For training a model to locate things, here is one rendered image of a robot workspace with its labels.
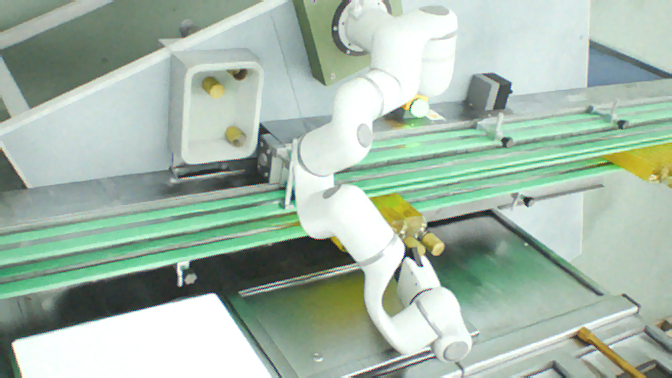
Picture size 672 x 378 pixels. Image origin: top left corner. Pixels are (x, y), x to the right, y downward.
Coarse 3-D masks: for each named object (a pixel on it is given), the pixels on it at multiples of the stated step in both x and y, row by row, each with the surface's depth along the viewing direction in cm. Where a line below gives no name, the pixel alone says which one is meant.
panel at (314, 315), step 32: (224, 288) 154; (256, 288) 156; (288, 288) 159; (320, 288) 160; (352, 288) 162; (96, 320) 140; (256, 320) 147; (288, 320) 149; (320, 320) 151; (352, 320) 152; (256, 352) 138; (288, 352) 141; (320, 352) 142; (352, 352) 143; (384, 352) 144; (416, 352) 146
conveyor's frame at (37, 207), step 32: (512, 96) 209; (544, 96) 213; (576, 96) 218; (608, 96) 222; (640, 96) 227; (288, 128) 166; (384, 128) 174; (416, 128) 178; (448, 128) 184; (256, 160) 170; (32, 192) 143; (64, 192) 145; (96, 192) 147; (128, 192) 148; (160, 192) 150; (192, 192) 152; (224, 192) 155; (256, 192) 160; (0, 224) 132; (32, 224) 135
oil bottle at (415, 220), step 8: (384, 200) 170; (392, 200) 170; (400, 200) 170; (400, 208) 167; (408, 208) 167; (408, 216) 164; (416, 216) 165; (408, 224) 163; (416, 224) 163; (424, 224) 164; (408, 232) 163; (416, 232) 163
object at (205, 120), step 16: (208, 64) 143; (224, 64) 144; (240, 64) 146; (256, 64) 148; (192, 80) 150; (224, 80) 154; (256, 80) 151; (192, 96) 152; (208, 96) 154; (224, 96) 156; (240, 96) 158; (256, 96) 152; (192, 112) 154; (208, 112) 156; (224, 112) 158; (240, 112) 159; (256, 112) 154; (192, 128) 156; (208, 128) 158; (224, 128) 160; (240, 128) 161; (256, 128) 156; (192, 144) 157; (208, 144) 158; (224, 144) 159; (256, 144) 158; (192, 160) 151; (208, 160) 153
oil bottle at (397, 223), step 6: (372, 198) 168; (378, 198) 169; (378, 204) 166; (384, 204) 167; (384, 210) 164; (390, 210) 165; (384, 216) 162; (390, 216) 162; (396, 216) 163; (390, 222) 160; (396, 222) 161; (402, 222) 161; (396, 228) 159; (402, 228) 160; (396, 234) 160
